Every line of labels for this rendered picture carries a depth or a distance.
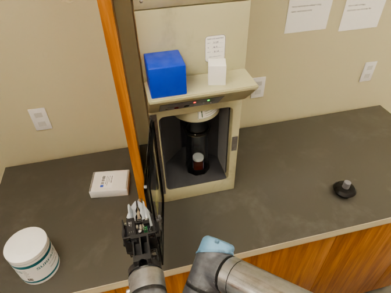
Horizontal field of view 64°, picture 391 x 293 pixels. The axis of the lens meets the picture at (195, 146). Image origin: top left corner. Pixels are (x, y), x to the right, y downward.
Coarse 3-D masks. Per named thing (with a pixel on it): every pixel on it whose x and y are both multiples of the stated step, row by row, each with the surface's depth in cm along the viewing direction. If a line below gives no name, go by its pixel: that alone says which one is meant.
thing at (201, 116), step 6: (186, 114) 109; (192, 114) 108; (198, 114) 108; (204, 114) 109; (210, 114) 110; (216, 114) 112; (186, 120) 109; (192, 120) 109; (198, 120) 109; (204, 120) 109
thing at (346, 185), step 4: (344, 180) 129; (348, 180) 129; (336, 184) 131; (340, 184) 131; (344, 184) 128; (348, 184) 127; (352, 184) 131; (336, 188) 130; (340, 188) 129; (344, 188) 129; (348, 188) 129; (352, 188) 129; (336, 192) 129; (340, 192) 128; (344, 192) 128; (348, 192) 128; (352, 192) 128; (356, 192) 129; (340, 196) 130; (344, 196) 128; (348, 196) 127; (352, 196) 128
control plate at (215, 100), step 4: (224, 96) 92; (196, 100) 90; (200, 100) 91; (204, 100) 92; (212, 100) 94; (216, 100) 96; (220, 100) 97; (168, 104) 89; (172, 104) 90; (176, 104) 91; (180, 104) 92; (184, 104) 93; (188, 104) 94; (192, 104) 95; (200, 104) 97; (204, 104) 99; (160, 108) 92; (164, 108) 93; (168, 108) 94; (172, 108) 96; (180, 108) 98
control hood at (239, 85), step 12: (228, 72) 96; (240, 72) 96; (144, 84) 92; (192, 84) 91; (204, 84) 91; (228, 84) 90; (240, 84) 90; (252, 84) 90; (180, 96) 86; (192, 96) 87; (204, 96) 88; (216, 96) 90; (228, 96) 93; (240, 96) 97; (156, 108) 92
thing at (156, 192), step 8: (152, 152) 94; (152, 160) 93; (152, 168) 92; (144, 176) 80; (152, 176) 91; (144, 184) 78; (152, 184) 90; (160, 184) 114; (144, 192) 77; (152, 192) 89; (160, 192) 113; (152, 200) 88; (160, 200) 111; (160, 208) 110; (160, 232) 105; (160, 240) 104
